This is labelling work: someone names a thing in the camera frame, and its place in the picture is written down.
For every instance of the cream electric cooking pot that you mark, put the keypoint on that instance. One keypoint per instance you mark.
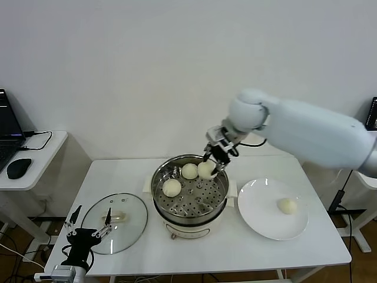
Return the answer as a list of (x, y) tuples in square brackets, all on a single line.
[(188, 229)]

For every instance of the black laptop with dark screen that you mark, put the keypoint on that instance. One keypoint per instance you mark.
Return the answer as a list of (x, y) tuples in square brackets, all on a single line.
[(9, 118)]

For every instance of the white side table with mouse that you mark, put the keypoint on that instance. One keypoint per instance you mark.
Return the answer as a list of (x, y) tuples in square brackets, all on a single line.
[(44, 165)]

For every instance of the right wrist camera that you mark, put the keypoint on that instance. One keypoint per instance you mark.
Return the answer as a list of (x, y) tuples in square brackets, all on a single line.
[(215, 135)]

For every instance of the black laptop showing camera views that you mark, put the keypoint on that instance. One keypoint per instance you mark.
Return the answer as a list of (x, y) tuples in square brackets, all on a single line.
[(372, 113)]

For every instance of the white round plate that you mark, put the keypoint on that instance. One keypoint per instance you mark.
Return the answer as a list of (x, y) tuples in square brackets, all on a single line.
[(256, 206)]

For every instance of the round glass pot lid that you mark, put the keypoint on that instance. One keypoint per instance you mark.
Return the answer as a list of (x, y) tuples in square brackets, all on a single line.
[(134, 210)]

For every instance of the black computer mouse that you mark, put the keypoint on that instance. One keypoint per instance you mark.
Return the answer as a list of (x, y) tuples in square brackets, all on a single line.
[(18, 168)]

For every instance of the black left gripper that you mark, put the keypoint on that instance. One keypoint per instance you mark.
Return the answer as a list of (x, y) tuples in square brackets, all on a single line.
[(81, 241)]

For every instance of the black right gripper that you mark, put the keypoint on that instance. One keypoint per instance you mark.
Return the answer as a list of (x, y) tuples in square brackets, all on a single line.
[(222, 151)]

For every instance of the white steamed baozi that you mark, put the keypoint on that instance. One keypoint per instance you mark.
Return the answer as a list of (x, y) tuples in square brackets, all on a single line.
[(288, 206), (171, 188), (206, 171), (190, 171)]

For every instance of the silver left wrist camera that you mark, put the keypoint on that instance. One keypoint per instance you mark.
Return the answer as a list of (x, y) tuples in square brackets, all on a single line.
[(63, 272)]

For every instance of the white side table with label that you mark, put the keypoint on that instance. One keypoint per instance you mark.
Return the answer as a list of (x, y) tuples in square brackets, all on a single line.
[(363, 182)]

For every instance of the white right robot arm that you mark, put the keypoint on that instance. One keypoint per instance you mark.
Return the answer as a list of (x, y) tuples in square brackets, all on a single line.
[(309, 132)]

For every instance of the stainless steel steamer basket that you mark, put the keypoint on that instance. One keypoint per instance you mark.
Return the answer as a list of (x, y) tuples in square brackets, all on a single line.
[(206, 194)]

